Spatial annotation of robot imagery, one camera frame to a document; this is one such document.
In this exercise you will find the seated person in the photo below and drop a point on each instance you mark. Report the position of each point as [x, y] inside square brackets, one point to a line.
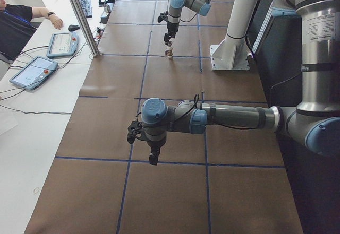
[16, 27]

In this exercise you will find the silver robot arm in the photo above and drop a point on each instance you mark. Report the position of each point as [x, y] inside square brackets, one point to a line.
[303, 106]
[173, 14]

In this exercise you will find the aluminium frame post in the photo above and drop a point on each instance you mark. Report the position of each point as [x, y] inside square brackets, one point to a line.
[81, 18]

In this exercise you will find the person's hand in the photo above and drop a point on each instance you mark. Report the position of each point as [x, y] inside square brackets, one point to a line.
[56, 21]

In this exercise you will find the metal cylinder weight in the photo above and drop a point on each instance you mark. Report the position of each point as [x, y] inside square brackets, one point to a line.
[108, 7]

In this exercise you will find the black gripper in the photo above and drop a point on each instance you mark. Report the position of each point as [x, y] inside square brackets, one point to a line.
[171, 28]
[154, 144]

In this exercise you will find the black box under weight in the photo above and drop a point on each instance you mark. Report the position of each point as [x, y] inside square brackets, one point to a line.
[105, 16]

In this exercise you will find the white pedestal column base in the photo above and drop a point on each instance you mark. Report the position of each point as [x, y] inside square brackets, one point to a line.
[231, 53]

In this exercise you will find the lower teach pendant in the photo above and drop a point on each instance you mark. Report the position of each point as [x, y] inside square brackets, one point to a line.
[35, 73]

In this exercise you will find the black computer mouse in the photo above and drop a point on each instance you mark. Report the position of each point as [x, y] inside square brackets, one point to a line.
[73, 27]

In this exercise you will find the upper teach pendant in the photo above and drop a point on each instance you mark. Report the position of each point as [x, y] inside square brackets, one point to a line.
[62, 45]

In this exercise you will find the teach pendant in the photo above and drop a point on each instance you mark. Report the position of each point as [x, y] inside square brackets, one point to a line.
[35, 73]
[62, 45]

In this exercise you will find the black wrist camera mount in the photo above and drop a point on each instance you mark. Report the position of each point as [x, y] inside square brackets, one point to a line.
[163, 17]

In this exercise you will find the white PPR valve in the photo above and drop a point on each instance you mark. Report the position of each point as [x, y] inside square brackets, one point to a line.
[169, 52]

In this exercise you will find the black keyboard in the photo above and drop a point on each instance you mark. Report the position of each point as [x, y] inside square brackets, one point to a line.
[86, 7]

